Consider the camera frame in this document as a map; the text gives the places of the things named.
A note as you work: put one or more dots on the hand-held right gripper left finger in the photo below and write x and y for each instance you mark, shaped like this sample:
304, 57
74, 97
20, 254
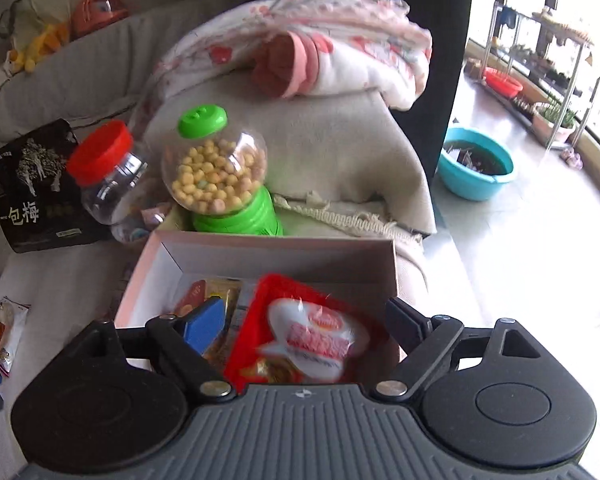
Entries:
205, 325

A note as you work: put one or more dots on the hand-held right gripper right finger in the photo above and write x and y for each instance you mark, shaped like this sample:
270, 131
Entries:
405, 325

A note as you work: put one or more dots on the yellow snack packet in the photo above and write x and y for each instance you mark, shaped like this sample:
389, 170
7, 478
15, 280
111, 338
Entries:
225, 295

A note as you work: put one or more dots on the pink cardboard box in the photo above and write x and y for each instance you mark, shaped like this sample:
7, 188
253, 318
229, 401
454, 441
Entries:
280, 260

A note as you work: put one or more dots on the red snack packet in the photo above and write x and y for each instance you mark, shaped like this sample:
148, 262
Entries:
305, 340

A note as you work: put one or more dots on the white snack packet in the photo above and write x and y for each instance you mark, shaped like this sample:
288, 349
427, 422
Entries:
5, 330

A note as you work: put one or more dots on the white cloth cover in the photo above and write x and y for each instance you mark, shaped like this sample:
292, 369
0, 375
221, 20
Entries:
65, 280

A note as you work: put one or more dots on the green candy ball dispenser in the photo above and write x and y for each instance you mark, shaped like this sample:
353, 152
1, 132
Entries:
215, 175

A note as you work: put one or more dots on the blue plastic basin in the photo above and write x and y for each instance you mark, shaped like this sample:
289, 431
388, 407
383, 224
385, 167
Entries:
460, 180

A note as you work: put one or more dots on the clear jar with red lid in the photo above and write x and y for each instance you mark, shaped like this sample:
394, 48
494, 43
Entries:
110, 190

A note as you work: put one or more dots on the black snack bag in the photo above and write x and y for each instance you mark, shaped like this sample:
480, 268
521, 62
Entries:
30, 210

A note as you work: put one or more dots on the pair of slippers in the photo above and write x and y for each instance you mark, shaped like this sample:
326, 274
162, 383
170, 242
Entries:
572, 157

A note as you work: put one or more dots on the planter with grass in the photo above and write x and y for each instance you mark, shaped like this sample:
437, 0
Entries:
552, 122

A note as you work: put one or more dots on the red plastic basin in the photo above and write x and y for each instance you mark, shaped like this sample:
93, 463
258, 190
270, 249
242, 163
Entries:
502, 82

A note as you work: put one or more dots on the pink printed blanket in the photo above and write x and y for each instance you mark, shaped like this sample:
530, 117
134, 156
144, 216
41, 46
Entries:
355, 60

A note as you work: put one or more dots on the metal rack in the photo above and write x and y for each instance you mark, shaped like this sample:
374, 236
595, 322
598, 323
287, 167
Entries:
577, 80

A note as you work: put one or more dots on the white plush toy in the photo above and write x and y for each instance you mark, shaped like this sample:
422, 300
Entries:
0, 72

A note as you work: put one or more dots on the yellow plush toy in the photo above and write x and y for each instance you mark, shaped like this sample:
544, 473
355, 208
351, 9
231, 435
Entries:
42, 47

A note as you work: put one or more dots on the orange toy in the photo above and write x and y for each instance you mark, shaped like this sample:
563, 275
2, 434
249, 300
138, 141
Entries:
97, 10

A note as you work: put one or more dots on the pale green bag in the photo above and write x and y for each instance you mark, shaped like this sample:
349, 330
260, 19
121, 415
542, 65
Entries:
35, 7

